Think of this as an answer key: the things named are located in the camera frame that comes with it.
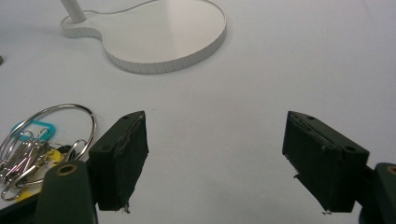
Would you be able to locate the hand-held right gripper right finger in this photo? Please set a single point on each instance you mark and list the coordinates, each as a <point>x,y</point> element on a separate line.
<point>323,168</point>

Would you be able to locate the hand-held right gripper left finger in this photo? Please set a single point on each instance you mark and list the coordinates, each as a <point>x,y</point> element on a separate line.
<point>120,161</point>

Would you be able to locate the black key tag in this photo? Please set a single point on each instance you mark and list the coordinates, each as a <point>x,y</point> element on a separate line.
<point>66,148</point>

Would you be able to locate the yellow key tag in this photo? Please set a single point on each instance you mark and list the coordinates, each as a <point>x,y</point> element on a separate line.
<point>55,156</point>

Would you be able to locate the teal key tag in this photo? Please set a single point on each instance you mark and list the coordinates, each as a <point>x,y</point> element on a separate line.
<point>49,127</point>

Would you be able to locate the white lamp stand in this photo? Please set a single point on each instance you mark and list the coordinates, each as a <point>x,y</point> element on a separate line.
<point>162,34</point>

